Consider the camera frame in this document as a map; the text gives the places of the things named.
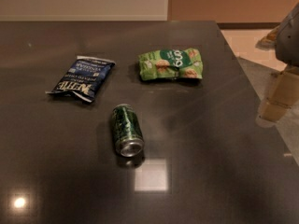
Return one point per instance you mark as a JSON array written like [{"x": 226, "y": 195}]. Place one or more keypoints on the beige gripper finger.
[{"x": 281, "y": 95}]

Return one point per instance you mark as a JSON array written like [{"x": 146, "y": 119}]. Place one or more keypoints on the green soda can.
[{"x": 126, "y": 132}]

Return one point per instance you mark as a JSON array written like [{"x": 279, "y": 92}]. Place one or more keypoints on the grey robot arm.
[{"x": 287, "y": 44}]

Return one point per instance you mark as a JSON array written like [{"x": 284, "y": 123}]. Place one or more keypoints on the green snack bag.
[{"x": 171, "y": 64}]

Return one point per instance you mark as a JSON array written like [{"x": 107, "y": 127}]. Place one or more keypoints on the blue chip bag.
[{"x": 84, "y": 78}]

